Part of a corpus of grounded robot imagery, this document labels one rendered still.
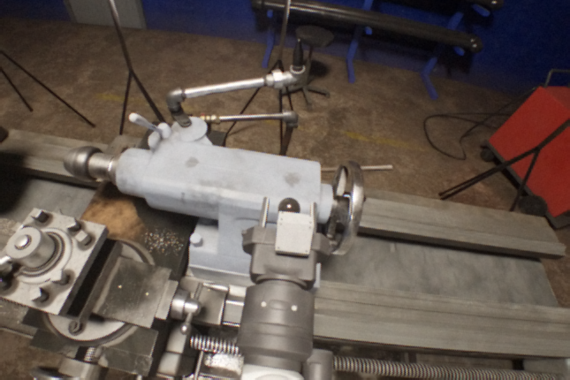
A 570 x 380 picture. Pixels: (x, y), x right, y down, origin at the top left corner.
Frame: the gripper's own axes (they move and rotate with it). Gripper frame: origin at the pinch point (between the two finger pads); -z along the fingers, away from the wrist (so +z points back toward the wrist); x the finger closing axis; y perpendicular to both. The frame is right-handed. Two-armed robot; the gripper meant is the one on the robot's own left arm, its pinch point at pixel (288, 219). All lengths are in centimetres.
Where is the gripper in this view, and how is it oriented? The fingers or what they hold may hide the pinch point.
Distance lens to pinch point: 40.5
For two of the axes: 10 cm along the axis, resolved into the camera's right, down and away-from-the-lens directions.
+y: 0.0, -6.2, -7.9
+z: -1.3, 7.8, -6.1
